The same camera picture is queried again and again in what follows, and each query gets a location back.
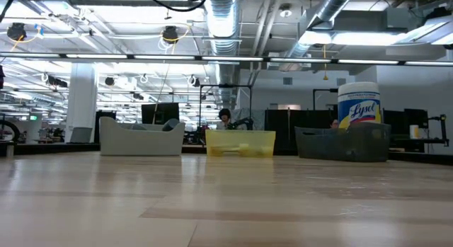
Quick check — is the yellow translucent plastic bin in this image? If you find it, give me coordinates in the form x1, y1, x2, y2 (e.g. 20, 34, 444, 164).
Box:
205, 129, 277, 159

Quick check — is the black partition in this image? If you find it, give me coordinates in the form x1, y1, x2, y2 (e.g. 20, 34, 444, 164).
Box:
264, 108, 340, 149

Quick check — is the black computer monitor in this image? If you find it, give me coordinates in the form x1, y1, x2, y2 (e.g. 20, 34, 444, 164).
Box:
382, 108, 430, 138
141, 103, 180, 126

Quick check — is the light grey plastic bin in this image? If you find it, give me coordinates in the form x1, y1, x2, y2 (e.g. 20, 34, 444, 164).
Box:
98, 116, 186, 157

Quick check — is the overhead LED light strip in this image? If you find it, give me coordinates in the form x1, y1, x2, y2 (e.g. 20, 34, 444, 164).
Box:
0, 52, 453, 67

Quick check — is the dark grey plastic bin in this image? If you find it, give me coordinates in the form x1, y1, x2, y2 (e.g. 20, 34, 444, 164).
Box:
294, 121, 392, 163

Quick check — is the black cabinet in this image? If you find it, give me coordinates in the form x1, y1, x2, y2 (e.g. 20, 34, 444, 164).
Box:
94, 110, 117, 144

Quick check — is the Lysol wipes canister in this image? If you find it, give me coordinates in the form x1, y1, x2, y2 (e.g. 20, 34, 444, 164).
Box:
337, 81, 383, 130

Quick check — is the grey waste bin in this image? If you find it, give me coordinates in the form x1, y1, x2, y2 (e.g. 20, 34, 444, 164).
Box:
69, 126, 94, 144

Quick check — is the white column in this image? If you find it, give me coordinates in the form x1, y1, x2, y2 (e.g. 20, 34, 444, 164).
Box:
65, 62, 98, 144

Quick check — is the silver ventilation duct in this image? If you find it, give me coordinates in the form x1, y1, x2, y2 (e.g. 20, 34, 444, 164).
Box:
279, 0, 357, 71
202, 0, 242, 110

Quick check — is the hanging cable reel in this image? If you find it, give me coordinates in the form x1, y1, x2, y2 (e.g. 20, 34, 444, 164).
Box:
161, 25, 180, 45
6, 22, 28, 42

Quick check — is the yellow hanging cord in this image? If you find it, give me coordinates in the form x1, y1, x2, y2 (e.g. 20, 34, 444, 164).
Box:
321, 44, 329, 81

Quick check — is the black overhead cable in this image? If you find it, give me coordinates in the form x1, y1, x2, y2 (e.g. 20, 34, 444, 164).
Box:
140, 0, 212, 13

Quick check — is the black camera stand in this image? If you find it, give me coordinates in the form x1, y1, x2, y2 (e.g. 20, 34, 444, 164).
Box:
427, 114, 450, 148

